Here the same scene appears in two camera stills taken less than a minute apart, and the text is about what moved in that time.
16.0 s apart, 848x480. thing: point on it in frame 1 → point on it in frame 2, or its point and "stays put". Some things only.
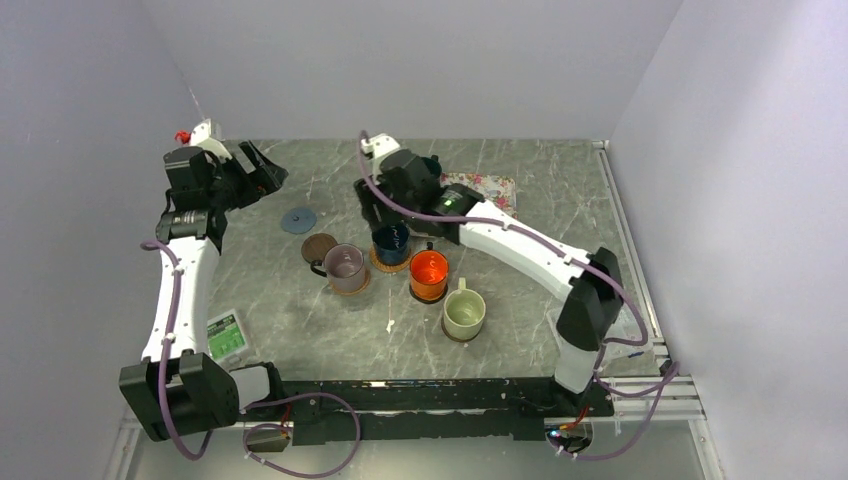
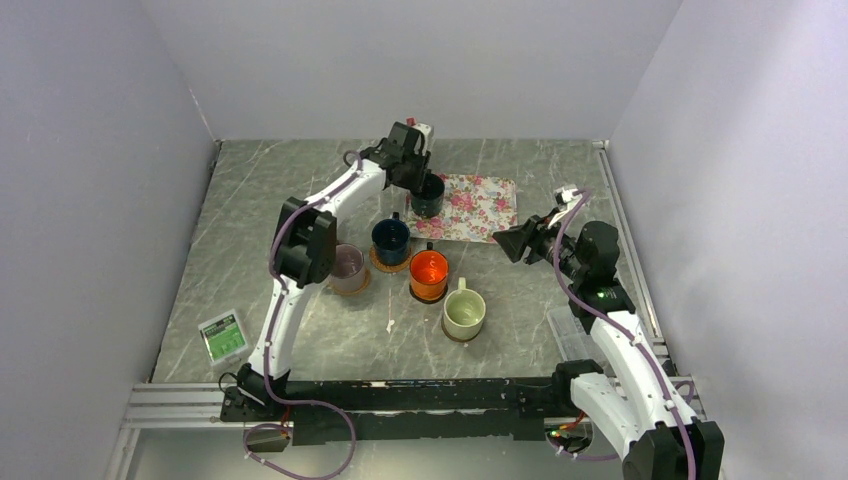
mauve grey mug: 345,265 stays put
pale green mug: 464,312 stays put
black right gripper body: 405,202 → 545,243
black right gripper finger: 375,210 → 515,240
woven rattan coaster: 373,257 stays put
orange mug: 429,275 stays put
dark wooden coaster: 443,326 stays put
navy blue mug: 392,242 stays put
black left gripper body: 230,187 → 416,166
